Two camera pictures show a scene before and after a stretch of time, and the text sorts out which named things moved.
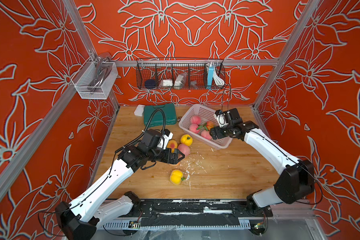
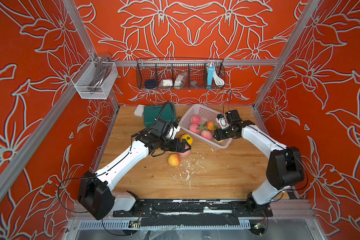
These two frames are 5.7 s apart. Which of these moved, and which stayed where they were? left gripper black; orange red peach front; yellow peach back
Moved: left gripper black
Stayed: yellow peach back; orange red peach front
